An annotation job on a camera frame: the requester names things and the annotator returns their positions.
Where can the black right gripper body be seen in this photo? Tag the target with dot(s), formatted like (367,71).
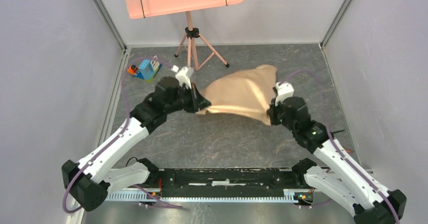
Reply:
(277,116)

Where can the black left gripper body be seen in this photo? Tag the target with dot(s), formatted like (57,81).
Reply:
(184,101)

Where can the peach satin napkin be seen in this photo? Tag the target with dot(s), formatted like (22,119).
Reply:
(246,93)

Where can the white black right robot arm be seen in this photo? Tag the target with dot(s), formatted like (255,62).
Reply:
(365,198)

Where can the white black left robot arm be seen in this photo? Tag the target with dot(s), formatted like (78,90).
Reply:
(89,181)

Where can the colourful toy brick house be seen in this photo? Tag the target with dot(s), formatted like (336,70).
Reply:
(148,68)

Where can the orange toy figure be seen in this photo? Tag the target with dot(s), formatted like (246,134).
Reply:
(133,70)

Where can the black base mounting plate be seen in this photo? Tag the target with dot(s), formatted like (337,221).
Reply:
(229,182)

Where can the pink music stand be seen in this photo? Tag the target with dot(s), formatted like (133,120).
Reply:
(138,9)

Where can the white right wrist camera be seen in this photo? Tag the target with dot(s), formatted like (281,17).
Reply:
(282,91)

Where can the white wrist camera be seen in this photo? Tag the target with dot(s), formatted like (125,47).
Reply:
(282,91)
(183,75)

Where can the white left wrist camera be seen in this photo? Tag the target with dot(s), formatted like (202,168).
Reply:
(183,75)

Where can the black handled utensil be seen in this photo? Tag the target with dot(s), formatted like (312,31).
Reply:
(336,132)

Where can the grey slotted cable duct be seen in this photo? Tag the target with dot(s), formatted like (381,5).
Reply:
(136,195)

